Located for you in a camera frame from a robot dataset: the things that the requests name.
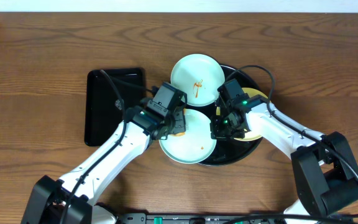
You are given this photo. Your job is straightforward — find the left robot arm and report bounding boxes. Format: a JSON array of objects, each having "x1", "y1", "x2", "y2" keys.
[{"x1": 22, "y1": 103, "x2": 185, "y2": 223}]

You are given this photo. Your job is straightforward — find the yellow plate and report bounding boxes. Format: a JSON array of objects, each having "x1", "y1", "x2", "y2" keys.
[{"x1": 216, "y1": 87, "x2": 267, "y2": 141}]

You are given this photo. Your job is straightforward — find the light blue plate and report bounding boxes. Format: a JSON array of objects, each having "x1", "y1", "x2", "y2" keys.
[
  {"x1": 170, "y1": 54, "x2": 225, "y2": 106},
  {"x1": 159, "y1": 109, "x2": 217, "y2": 164}
]

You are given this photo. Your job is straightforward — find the round black serving tray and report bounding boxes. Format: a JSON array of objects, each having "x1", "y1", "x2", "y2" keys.
[{"x1": 200, "y1": 71, "x2": 262, "y2": 166}]

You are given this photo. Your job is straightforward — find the black rectangular tray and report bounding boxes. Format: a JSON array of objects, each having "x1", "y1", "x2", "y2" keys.
[{"x1": 84, "y1": 68, "x2": 146, "y2": 146}]

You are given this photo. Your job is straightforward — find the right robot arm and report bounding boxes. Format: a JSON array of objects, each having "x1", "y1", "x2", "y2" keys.
[{"x1": 211, "y1": 94, "x2": 358, "y2": 223}]

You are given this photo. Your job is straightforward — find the orange green scrub sponge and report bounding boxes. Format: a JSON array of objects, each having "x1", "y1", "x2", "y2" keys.
[{"x1": 170, "y1": 132, "x2": 185, "y2": 137}]

